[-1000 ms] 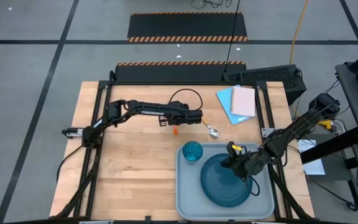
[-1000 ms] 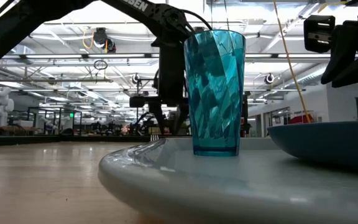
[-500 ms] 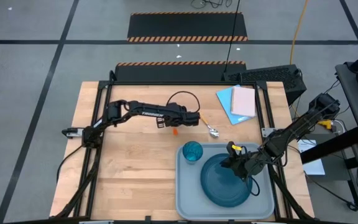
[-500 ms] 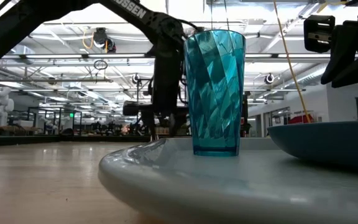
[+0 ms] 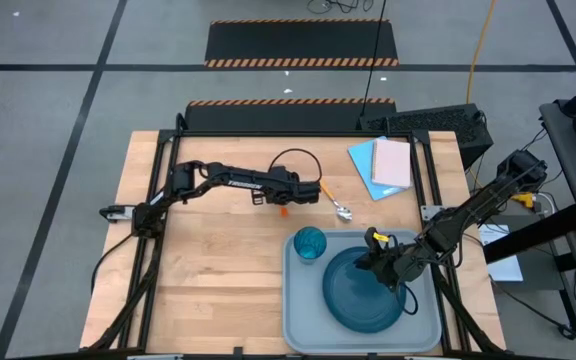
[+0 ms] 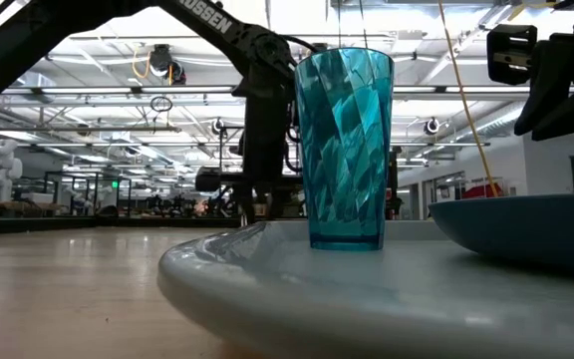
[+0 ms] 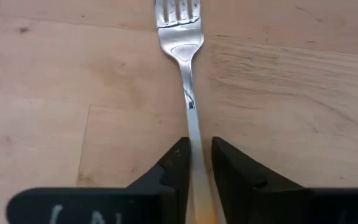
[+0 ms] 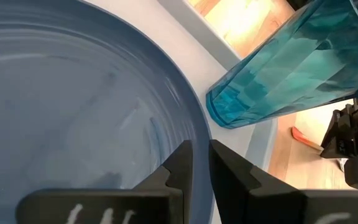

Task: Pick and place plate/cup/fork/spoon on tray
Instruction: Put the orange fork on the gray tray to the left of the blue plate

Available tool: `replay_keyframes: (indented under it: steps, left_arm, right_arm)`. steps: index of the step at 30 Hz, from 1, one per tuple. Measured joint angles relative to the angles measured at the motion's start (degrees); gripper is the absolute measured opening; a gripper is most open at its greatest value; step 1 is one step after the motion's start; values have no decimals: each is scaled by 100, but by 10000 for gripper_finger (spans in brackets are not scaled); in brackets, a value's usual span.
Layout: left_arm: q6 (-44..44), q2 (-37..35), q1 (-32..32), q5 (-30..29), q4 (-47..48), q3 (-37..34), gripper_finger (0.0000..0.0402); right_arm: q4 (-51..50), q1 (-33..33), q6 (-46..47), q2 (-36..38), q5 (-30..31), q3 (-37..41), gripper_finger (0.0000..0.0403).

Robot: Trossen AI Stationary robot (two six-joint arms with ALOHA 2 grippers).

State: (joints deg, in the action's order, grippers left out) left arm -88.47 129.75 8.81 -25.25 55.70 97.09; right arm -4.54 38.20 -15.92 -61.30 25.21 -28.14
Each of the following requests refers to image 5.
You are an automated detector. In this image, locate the yellow power plug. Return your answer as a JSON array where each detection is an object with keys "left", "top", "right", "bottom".
[{"left": 511, "top": 191, "right": 537, "bottom": 209}]

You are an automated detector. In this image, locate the black left base cable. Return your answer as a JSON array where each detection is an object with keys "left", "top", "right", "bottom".
[{"left": 90, "top": 232, "right": 135, "bottom": 297}]

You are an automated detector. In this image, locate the coiled black floor cable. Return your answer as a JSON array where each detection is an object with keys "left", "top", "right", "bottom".
[{"left": 306, "top": 0, "right": 376, "bottom": 16}]

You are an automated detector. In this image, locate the dark blue round plate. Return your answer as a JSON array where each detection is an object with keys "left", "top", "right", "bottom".
[{"left": 321, "top": 245, "right": 409, "bottom": 335}]

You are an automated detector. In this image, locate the white paper sheet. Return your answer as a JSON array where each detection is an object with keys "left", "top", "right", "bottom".
[{"left": 477, "top": 223, "right": 525, "bottom": 283}]

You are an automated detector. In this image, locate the black perforated computer case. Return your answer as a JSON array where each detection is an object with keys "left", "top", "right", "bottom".
[{"left": 356, "top": 102, "right": 496, "bottom": 172}]

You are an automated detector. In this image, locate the spoon with yellow-orange handle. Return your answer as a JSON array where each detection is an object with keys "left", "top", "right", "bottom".
[{"left": 319, "top": 179, "right": 355, "bottom": 223}]

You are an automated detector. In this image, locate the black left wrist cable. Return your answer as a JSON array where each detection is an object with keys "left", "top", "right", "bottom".
[{"left": 267, "top": 147, "right": 324, "bottom": 184}]

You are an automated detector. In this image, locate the blue notebook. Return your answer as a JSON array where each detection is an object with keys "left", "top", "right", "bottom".
[{"left": 346, "top": 135, "right": 412, "bottom": 202}]

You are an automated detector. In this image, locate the yellow hanging cable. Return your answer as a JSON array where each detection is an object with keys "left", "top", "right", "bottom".
[{"left": 465, "top": 0, "right": 499, "bottom": 105}]

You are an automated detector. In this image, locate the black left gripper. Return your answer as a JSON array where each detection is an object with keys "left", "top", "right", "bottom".
[{"left": 266, "top": 167, "right": 322, "bottom": 207}]

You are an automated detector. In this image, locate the black hazard-striped floor mat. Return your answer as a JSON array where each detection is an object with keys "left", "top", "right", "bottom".
[
  {"left": 203, "top": 18, "right": 401, "bottom": 69},
  {"left": 183, "top": 97, "right": 399, "bottom": 133}
]

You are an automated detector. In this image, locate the grey plastic tray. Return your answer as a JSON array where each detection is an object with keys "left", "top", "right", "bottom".
[{"left": 281, "top": 228, "right": 444, "bottom": 356}]

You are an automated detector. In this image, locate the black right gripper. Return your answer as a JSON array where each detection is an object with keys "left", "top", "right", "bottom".
[{"left": 353, "top": 227, "right": 410, "bottom": 294}]

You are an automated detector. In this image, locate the black hanging cable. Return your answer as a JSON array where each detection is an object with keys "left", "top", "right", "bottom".
[{"left": 360, "top": 0, "right": 389, "bottom": 119}]

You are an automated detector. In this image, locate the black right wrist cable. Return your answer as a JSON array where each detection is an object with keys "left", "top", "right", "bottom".
[{"left": 396, "top": 280, "right": 420, "bottom": 317}]

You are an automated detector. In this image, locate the teal faceted plastic cup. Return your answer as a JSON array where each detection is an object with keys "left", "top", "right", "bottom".
[{"left": 293, "top": 225, "right": 329, "bottom": 266}]

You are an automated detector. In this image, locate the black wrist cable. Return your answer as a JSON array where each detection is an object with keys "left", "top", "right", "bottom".
[
  {"left": 396, "top": 280, "right": 420, "bottom": 317},
  {"left": 267, "top": 147, "right": 324, "bottom": 184}
]

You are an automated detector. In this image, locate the pink spiral notebook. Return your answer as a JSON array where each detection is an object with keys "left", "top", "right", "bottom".
[{"left": 370, "top": 138, "right": 414, "bottom": 190}]

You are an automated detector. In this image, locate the black desk support beam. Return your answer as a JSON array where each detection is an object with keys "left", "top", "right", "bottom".
[{"left": 482, "top": 203, "right": 576, "bottom": 266}]

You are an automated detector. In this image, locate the black aluminium rig frame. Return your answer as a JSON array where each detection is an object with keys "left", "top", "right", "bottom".
[{"left": 80, "top": 113, "right": 507, "bottom": 360}]

